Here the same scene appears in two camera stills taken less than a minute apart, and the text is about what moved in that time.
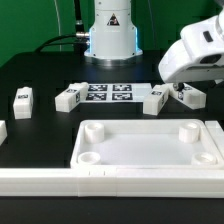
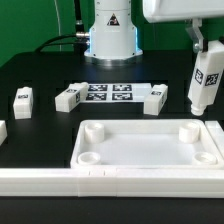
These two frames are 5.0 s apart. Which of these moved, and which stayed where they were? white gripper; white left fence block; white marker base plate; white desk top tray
Moved: white gripper
Stayed: white desk top tray; white left fence block; white marker base plate
